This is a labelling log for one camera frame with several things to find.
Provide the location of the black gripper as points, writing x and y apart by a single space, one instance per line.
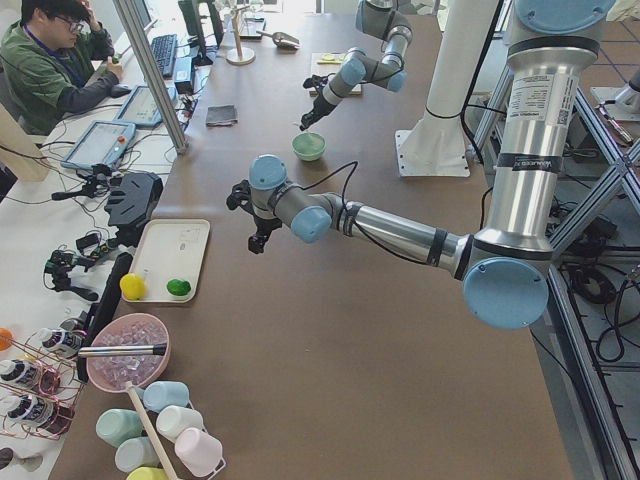
263 224
317 107

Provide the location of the mint green bowl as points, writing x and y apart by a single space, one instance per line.
310 152

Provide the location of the white ceramic spoon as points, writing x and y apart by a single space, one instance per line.
303 136

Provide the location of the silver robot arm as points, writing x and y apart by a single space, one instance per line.
378 19
503 266

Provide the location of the steel tongs on bowl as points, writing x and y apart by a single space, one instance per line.
123 350

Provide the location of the pink ribbed bowl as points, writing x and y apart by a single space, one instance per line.
111 373

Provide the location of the stacked lemon slice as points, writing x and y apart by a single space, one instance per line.
329 59

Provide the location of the steel scoop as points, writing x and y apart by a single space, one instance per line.
282 40

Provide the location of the cream rabbit tray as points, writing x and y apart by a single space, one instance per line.
170 248

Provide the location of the grey folded cloth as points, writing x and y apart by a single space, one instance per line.
223 115

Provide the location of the green lime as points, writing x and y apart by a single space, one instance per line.
178 287

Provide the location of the wooden mug tree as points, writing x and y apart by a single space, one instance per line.
239 55

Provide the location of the yellow lemon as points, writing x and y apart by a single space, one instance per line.
133 287

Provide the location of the black monitor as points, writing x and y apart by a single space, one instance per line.
201 53

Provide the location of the black keyboard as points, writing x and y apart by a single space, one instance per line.
164 49

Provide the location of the upper teach pendant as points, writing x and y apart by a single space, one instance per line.
140 108

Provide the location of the teach pendant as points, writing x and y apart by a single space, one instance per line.
103 143
140 108

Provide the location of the blue plastic cup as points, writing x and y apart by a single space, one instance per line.
161 394

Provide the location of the lower teach pendant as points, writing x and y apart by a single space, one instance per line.
103 143

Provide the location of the white plastic cup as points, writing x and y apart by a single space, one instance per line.
173 420

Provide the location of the pink plastic cup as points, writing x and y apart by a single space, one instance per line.
200 452

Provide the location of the wooden cup rack pole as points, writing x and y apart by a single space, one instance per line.
150 430

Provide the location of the mint plastic cup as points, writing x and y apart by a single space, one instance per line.
115 426

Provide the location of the pale green plastic cup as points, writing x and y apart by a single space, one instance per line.
134 453

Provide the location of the yellow plastic cup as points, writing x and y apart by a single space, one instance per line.
147 473

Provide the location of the seated person green jacket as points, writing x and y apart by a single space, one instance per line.
58 60

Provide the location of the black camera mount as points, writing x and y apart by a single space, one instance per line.
240 197
316 83

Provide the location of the white camera pillar base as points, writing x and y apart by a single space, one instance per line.
435 146

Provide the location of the aluminium frame post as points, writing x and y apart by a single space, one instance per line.
138 40

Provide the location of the copper wire bottle rack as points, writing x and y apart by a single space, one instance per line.
39 384

